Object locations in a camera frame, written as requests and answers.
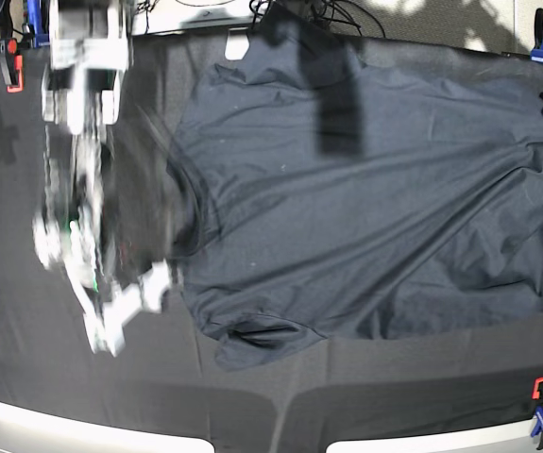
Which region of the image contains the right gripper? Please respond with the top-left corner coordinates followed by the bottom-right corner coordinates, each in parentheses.
top-left (62, 221), bottom-right (181, 314)

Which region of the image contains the dark grey t-shirt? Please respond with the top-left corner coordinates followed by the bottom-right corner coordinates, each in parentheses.
top-left (176, 32), bottom-right (543, 370)

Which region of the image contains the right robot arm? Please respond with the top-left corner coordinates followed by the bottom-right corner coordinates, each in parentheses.
top-left (32, 1), bottom-right (195, 324)

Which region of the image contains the black table cloth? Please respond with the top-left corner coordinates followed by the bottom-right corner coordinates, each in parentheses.
top-left (0, 49), bottom-right (543, 452)

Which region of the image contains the red black clamp left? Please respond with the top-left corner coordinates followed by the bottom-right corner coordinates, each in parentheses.
top-left (0, 38), bottom-right (24, 93)

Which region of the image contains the blue bar clamp left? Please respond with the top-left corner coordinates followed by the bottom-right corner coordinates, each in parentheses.
top-left (22, 0), bottom-right (50, 48)

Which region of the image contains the red blue clamp front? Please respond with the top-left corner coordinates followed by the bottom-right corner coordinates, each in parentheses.
top-left (530, 377), bottom-right (543, 450)

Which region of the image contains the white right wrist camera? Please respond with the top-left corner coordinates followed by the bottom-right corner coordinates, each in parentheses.
top-left (83, 303), bottom-right (125, 357)

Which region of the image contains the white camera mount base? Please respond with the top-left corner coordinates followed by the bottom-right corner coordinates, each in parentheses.
top-left (224, 28), bottom-right (250, 61)

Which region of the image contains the black cable bundle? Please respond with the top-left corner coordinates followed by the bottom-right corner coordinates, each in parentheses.
top-left (248, 0), bottom-right (387, 39)

